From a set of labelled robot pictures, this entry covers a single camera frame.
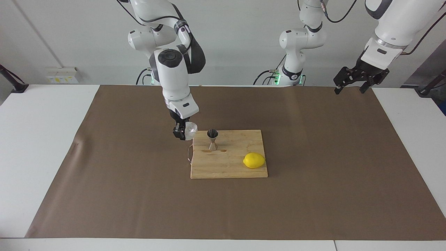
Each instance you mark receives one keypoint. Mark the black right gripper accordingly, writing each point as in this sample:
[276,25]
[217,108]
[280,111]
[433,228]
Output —
[176,118]

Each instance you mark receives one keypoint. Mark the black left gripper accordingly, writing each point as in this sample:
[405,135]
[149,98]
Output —
[368,67]

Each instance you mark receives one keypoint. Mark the steel cocktail jigger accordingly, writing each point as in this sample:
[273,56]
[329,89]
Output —
[212,134]

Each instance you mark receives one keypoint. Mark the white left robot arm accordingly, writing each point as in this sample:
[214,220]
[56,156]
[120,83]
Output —
[397,21]

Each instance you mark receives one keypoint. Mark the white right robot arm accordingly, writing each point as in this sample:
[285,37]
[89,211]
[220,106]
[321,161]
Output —
[172,73]

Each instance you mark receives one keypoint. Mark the wooden cutting board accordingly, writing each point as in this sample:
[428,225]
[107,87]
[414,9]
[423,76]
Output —
[230,164]

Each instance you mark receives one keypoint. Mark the brown paper table mat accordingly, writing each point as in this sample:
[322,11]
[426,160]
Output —
[139,202]

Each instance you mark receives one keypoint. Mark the yellow lemon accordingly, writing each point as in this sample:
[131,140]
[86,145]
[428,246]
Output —
[254,160]

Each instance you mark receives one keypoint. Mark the black clamp mount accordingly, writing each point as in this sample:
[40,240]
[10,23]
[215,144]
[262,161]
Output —
[19,87]
[425,91]

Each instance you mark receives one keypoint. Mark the white wall power outlet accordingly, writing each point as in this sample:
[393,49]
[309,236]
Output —
[62,75]

